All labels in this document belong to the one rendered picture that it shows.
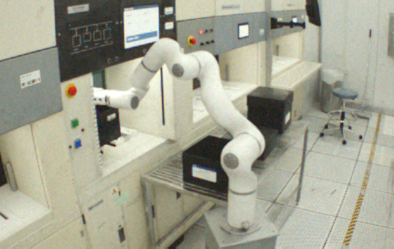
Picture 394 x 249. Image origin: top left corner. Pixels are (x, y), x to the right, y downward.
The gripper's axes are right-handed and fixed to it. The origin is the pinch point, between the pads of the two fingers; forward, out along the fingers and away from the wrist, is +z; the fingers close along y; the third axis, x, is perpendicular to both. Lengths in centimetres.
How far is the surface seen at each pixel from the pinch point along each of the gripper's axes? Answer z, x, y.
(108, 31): -18.8, 34.1, -2.3
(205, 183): -58, -45, 19
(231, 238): -89, -47, -13
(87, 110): -18.0, -0.2, -18.7
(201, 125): -18, -41, 82
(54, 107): -19.4, 7.5, -39.4
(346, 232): -131, -124, 116
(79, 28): -18.7, 38.1, -20.9
